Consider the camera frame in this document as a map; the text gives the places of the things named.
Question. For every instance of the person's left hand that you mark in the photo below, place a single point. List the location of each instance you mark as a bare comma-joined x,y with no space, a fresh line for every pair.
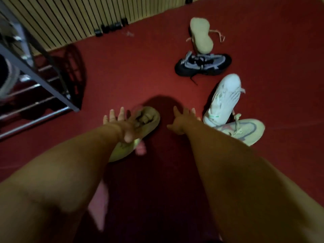
121,126

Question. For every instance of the person's right hand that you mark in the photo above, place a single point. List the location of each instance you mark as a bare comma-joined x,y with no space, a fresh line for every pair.
183,122

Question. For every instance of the person's left middle finger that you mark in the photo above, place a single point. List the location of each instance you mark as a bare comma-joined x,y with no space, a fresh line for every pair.
121,113

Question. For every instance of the person's left little finger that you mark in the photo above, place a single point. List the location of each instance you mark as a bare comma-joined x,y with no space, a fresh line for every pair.
105,120

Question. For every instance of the person's left thumb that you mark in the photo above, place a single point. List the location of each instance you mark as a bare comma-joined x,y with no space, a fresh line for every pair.
129,137

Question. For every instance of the person's right middle finger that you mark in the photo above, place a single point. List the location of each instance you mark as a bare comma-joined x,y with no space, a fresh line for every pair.
186,111

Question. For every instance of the person's right thumb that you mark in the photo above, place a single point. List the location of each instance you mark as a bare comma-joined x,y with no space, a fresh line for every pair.
172,127

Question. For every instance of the person's right forearm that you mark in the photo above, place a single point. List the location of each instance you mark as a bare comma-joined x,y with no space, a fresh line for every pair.
243,189

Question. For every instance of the person's left forearm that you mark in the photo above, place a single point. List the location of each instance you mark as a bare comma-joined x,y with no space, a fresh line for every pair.
65,174

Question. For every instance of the black and grey sneaker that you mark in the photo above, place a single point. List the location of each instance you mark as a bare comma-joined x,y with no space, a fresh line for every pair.
202,63

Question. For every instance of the white pastel-striped sneaker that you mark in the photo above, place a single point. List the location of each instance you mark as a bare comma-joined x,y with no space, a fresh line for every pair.
246,130

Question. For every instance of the beige-soled shoe with laces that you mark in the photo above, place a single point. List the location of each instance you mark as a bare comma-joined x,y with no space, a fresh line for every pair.
201,35

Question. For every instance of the grey metal shoe rack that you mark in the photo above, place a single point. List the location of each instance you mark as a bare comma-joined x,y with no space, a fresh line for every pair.
38,76

